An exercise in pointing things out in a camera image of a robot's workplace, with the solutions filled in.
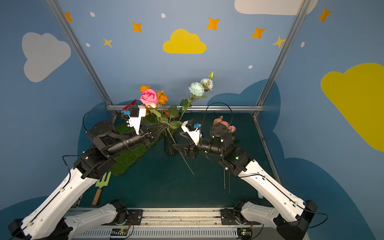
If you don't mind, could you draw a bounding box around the magenta rose stem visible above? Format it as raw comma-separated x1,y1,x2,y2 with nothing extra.
140,86,182,156

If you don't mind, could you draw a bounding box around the peach pink rose stem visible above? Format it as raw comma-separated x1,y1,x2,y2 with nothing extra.
221,121,236,193

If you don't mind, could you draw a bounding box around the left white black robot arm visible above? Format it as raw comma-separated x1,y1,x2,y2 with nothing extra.
8,120,166,240

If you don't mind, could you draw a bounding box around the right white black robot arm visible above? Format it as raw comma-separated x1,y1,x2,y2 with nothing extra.
173,120,318,240

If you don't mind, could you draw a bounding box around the dark glass vase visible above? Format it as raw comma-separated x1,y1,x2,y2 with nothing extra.
164,136,179,156

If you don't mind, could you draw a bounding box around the orange gerbera flower stem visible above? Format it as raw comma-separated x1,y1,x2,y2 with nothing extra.
164,110,180,119

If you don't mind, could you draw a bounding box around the orange poppy flower stem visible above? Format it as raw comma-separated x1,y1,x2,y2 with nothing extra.
139,86,169,108

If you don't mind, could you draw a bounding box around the dark red flower stem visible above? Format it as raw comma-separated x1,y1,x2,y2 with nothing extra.
122,100,137,117

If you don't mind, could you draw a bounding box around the green garden fork tool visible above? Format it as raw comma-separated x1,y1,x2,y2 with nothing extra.
92,172,112,206

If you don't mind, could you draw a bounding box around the pale blue white flower stem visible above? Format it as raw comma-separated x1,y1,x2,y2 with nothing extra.
180,72,215,112

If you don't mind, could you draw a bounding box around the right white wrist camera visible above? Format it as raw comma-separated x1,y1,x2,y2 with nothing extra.
181,120,202,146

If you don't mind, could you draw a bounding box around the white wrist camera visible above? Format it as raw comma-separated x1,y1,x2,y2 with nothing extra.
123,105,146,135
181,120,202,146

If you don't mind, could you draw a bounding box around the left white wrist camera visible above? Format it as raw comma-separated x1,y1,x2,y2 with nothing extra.
123,105,146,135

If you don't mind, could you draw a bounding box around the aluminium frame back bar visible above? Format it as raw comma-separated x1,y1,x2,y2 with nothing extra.
106,104,264,112

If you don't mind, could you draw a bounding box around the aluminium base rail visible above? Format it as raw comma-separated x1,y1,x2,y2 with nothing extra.
49,206,310,240

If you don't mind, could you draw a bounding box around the aluminium frame right post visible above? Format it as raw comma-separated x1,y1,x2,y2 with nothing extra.
256,0,311,107

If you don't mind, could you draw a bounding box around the aluminium frame post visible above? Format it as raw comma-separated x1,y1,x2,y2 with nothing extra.
256,0,311,107
46,0,113,105

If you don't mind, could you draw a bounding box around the aluminium frame left post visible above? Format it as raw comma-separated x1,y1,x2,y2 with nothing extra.
46,0,113,105

